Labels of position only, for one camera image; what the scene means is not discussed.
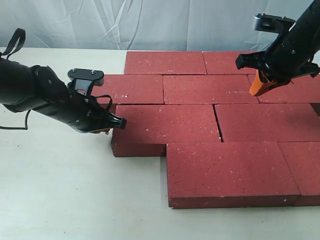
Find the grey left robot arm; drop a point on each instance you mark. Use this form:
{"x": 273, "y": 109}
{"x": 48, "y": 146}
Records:
{"x": 17, "y": 87}

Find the red brick row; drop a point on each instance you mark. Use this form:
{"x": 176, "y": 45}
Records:
{"x": 224, "y": 63}
{"x": 164, "y": 63}
{"x": 268, "y": 122}

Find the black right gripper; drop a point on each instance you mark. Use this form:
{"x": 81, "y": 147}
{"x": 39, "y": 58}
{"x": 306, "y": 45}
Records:
{"x": 290, "y": 56}

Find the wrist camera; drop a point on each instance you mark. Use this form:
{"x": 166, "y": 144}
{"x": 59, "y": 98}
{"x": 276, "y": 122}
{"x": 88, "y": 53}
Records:
{"x": 271, "y": 23}
{"x": 83, "y": 80}

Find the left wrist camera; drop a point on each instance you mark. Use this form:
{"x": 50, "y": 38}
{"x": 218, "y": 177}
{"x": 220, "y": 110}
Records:
{"x": 83, "y": 80}

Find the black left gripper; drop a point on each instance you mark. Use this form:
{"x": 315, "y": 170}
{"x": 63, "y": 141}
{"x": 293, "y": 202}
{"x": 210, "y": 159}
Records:
{"x": 81, "y": 112}

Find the red brick back row left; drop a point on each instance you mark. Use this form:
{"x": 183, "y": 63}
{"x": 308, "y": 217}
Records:
{"x": 164, "y": 63}

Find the red brick back row right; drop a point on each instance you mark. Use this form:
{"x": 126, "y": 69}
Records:
{"x": 224, "y": 63}

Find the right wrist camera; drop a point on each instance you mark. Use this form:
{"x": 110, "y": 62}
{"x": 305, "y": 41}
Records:
{"x": 271, "y": 23}

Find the red brick middle row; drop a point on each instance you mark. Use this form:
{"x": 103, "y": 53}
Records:
{"x": 268, "y": 122}

